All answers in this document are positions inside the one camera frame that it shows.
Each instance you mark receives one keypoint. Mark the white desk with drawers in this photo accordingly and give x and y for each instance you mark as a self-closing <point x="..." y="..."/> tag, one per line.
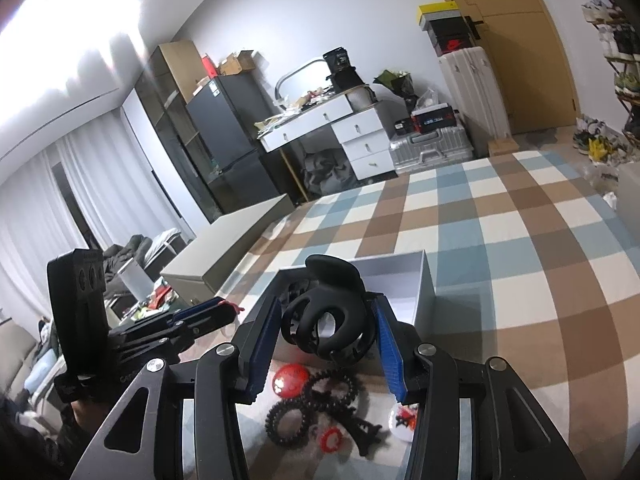
<point x="360" y="130"/>

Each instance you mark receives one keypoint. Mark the grey cardboard box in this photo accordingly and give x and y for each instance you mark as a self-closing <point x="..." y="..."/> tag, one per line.
<point x="400" y="280"/>

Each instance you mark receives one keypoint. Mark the dark jacket pile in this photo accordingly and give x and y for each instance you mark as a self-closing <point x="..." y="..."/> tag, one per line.
<point x="125" y="255"/>

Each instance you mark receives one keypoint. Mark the arched table mirror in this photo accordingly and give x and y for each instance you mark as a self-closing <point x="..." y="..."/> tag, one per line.
<point x="300" y="82"/>

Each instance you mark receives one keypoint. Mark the black and red box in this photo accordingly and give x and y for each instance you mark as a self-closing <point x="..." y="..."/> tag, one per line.
<point x="432" y="120"/>

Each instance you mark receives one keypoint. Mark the large black hair claw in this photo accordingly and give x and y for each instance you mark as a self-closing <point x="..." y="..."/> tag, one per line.
<point x="345" y="280"/>

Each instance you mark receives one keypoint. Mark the yellow shoe box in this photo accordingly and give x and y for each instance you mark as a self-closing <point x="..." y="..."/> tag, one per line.
<point x="440" y="11"/>

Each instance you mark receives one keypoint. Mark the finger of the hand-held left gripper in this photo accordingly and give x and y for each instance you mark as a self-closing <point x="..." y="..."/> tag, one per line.
<point x="150" y="342"/>
<point x="200" y="310"/>

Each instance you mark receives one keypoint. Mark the grey bedside cabinet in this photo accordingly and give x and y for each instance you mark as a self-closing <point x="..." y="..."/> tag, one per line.
<point x="225" y="255"/>

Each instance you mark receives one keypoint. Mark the white and red hair accessory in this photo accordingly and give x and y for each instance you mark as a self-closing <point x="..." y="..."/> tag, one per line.
<point x="402" y="417"/>

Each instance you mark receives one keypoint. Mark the red round hair accessory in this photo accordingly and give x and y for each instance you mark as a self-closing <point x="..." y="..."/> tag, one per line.
<point x="290" y="380"/>

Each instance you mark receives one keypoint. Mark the light sofa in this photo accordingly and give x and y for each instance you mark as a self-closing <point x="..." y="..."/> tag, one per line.
<point x="20" y="365"/>

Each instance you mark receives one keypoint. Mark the wooden glass cabinet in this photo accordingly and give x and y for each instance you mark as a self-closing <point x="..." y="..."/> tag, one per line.
<point x="172" y="67"/>

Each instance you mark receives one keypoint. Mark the white curtain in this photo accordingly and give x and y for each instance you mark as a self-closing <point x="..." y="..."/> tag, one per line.
<point x="75" y="185"/>

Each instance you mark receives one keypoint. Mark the pile of desk clutter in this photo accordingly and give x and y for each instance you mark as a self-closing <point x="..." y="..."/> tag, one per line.
<point x="295" y="110"/>

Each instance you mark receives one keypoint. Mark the white bin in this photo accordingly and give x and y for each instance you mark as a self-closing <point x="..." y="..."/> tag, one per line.
<point x="361" y="99"/>

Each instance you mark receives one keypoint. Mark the black refrigerator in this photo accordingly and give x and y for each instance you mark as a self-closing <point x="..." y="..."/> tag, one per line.
<point x="230" y="145"/>

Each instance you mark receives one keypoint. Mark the open cardboard box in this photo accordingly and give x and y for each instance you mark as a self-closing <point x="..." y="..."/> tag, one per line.
<point x="237" y="62"/>

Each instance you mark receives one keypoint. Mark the small black box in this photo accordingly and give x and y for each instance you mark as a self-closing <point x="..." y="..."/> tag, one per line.
<point x="402" y="126"/>

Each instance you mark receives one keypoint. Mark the clear plastic bag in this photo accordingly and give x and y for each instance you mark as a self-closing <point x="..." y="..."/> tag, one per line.
<point x="427" y="99"/>

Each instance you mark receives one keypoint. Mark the small cardboard box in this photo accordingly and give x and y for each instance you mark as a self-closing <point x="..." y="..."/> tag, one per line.
<point x="502" y="146"/>

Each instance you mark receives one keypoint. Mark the wooden door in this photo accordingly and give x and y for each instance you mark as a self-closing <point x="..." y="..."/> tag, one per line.
<point x="525" y="60"/>

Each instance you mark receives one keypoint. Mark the white suitcase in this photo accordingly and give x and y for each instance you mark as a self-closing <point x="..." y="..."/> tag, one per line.
<point x="475" y="95"/>

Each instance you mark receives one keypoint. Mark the silver suitcase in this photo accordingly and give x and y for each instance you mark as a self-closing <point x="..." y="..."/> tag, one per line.
<point x="430" y="149"/>

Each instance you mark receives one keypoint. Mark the person's left hand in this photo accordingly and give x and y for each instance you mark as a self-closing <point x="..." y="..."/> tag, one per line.
<point x="82" y="412"/>

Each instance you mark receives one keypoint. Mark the rows of sneakers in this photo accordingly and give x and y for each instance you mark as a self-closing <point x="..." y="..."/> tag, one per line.
<point x="612" y="35"/>

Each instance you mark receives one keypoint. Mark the dark clothes heap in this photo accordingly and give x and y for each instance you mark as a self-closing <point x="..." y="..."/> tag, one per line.
<point x="322" y="170"/>

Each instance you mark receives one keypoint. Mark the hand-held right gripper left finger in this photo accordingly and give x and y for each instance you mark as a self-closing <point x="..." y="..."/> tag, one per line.
<point x="262" y="345"/>

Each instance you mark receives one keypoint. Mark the pile of shoes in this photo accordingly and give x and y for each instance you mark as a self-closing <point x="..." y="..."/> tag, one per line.
<point x="592" y="137"/>

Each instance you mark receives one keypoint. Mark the black shoe box red logo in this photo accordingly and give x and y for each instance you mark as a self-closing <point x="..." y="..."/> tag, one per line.
<point x="450" y="40"/>

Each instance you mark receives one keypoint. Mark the dark wrapped bouquet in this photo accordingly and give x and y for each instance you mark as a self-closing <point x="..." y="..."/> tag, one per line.
<point x="396" y="85"/>

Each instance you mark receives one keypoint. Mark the wooden shoe rack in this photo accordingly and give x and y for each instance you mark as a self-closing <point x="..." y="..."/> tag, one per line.
<point x="629" y="110"/>

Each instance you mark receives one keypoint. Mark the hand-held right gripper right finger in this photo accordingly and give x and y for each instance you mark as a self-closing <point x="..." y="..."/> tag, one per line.
<point x="390" y="355"/>

